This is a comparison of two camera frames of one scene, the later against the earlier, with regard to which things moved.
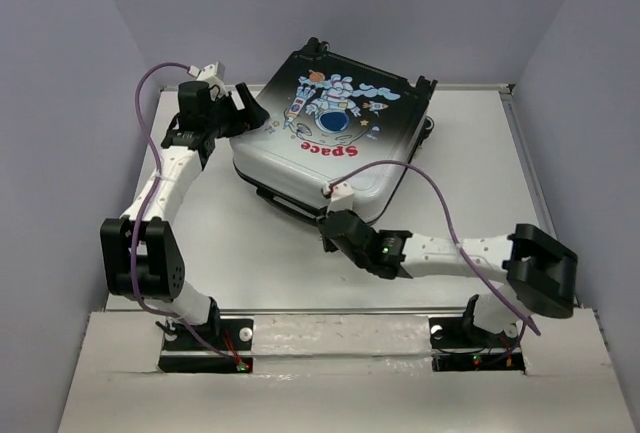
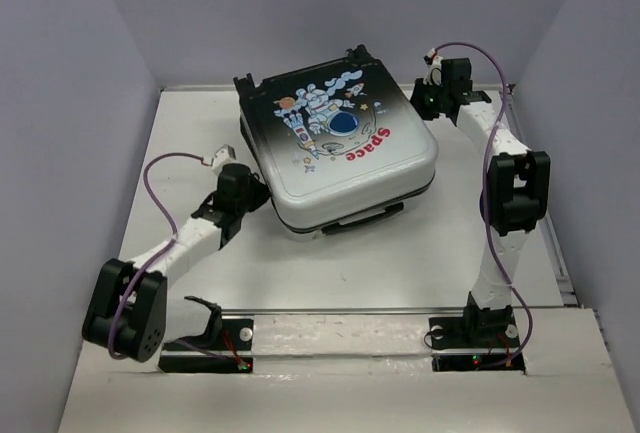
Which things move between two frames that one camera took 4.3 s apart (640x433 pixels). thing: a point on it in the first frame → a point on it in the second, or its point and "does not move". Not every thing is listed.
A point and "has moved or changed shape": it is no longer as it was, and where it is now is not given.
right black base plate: [451, 333] does not move
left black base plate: [218, 334] does not move
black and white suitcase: [327, 113] has moved or changed shape
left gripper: [253, 118] → [263, 193]
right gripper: [325, 239] → [419, 87]
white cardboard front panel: [342, 375] does not move
